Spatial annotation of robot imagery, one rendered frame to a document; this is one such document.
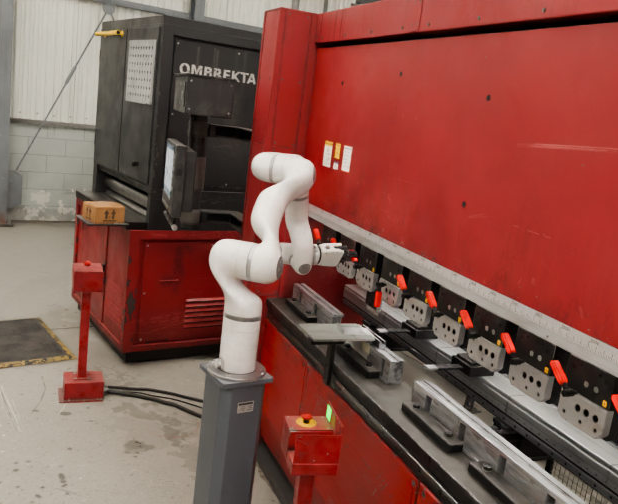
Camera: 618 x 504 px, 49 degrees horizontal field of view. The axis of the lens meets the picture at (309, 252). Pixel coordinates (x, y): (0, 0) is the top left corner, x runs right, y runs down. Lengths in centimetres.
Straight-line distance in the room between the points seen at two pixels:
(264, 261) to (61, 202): 742
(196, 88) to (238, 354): 164
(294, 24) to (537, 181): 179
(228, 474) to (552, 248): 122
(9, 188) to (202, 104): 585
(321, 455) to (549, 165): 118
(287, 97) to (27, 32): 607
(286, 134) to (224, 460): 172
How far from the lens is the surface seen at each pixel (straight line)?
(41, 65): 913
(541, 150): 193
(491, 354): 206
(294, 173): 226
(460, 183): 221
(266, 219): 215
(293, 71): 338
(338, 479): 279
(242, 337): 213
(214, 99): 342
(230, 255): 208
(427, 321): 235
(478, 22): 224
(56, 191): 931
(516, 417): 244
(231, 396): 216
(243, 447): 227
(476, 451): 219
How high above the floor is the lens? 185
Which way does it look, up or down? 12 degrees down
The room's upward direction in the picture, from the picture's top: 7 degrees clockwise
